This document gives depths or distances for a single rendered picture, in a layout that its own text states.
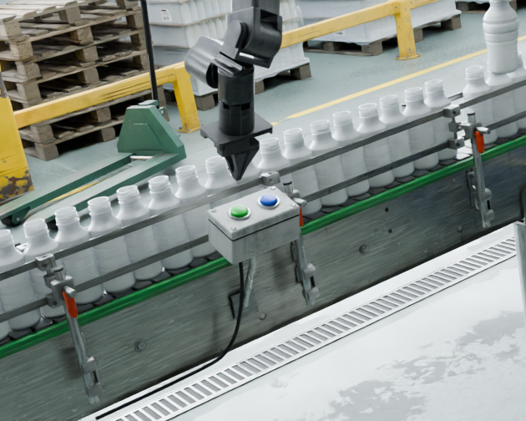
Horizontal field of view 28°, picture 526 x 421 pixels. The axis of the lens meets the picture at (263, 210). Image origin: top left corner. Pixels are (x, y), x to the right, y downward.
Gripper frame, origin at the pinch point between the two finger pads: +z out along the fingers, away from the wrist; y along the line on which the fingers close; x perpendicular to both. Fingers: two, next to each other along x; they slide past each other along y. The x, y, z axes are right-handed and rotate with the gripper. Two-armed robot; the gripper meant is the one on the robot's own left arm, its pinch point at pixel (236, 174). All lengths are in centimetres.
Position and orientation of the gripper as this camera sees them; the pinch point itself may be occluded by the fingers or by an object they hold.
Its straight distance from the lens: 172.4
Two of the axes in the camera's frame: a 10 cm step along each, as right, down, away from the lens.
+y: -8.3, 3.1, -4.6
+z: -0.1, 8.2, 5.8
